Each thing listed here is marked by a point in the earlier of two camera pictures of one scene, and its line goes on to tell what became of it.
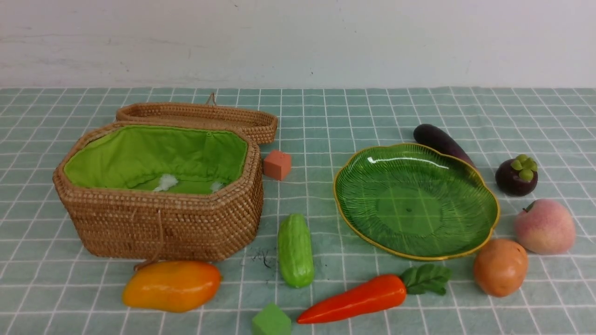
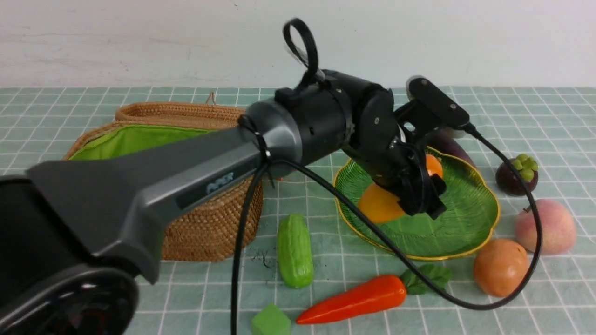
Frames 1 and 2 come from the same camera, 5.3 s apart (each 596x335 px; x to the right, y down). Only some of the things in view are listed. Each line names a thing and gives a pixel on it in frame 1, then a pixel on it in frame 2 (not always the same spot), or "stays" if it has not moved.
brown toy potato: [500, 266] stays
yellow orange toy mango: [175, 286] -> [375, 205]
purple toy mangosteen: [517, 177] stays
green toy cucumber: [295, 254] stays
